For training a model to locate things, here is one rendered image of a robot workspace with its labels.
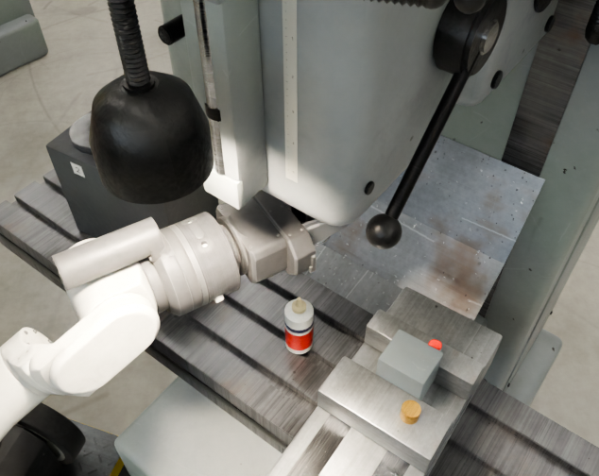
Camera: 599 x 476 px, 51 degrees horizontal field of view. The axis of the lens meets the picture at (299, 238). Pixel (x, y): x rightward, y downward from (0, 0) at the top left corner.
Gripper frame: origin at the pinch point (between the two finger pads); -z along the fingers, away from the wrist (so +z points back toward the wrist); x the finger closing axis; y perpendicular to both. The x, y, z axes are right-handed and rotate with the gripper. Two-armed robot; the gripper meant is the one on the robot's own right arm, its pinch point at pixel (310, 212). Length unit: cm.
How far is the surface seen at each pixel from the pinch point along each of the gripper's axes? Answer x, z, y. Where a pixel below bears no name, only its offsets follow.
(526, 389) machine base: -3, -69, 101
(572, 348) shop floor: 5, -104, 121
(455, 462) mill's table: -23.5, -7.9, 29.2
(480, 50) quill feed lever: -10.8, -8.1, -23.0
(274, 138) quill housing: -5.9, 7.5, -17.4
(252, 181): -5.9, 9.7, -13.8
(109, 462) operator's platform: 26, 32, 82
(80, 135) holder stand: 38.7, 15.7, 9.4
